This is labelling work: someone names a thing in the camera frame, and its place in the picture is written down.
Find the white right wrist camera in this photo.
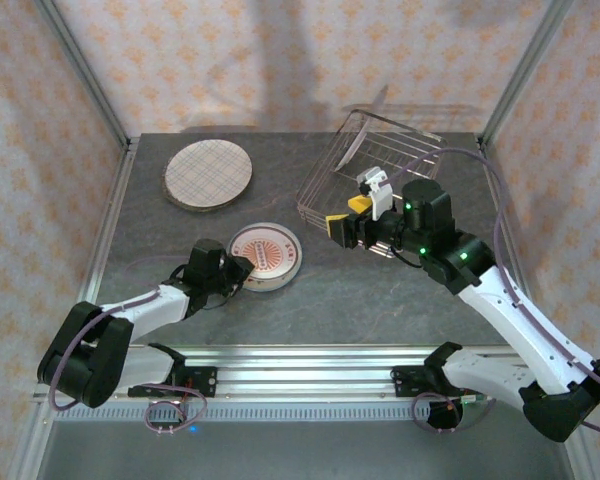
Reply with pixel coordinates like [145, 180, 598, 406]
[355, 166, 396, 222]

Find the metal wire dish rack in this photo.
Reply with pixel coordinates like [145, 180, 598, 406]
[297, 108, 451, 261]

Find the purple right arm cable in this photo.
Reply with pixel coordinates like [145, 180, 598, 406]
[377, 148, 600, 434]

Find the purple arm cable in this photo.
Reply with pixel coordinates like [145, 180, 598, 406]
[377, 148, 600, 434]
[48, 254, 211, 436]

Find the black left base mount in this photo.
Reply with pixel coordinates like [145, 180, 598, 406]
[127, 366, 219, 400]

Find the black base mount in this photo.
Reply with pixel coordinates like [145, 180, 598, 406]
[127, 366, 219, 400]
[389, 366, 484, 400]

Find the aluminium table side rail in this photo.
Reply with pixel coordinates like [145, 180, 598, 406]
[59, 139, 141, 361]
[477, 139, 526, 281]

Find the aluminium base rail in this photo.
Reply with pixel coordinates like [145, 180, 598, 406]
[32, 344, 579, 401]

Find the slotted grey cable duct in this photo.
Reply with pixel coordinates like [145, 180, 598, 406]
[52, 404, 564, 422]

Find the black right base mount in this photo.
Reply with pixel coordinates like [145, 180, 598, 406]
[389, 366, 484, 400]

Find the aluminium frame post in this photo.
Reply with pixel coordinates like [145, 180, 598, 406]
[32, 0, 134, 154]
[479, 0, 574, 149]

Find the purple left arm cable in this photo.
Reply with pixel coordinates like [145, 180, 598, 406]
[48, 254, 211, 436]

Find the aluminium frame leg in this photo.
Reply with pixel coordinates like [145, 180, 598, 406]
[562, 442, 599, 480]
[14, 407, 56, 480]

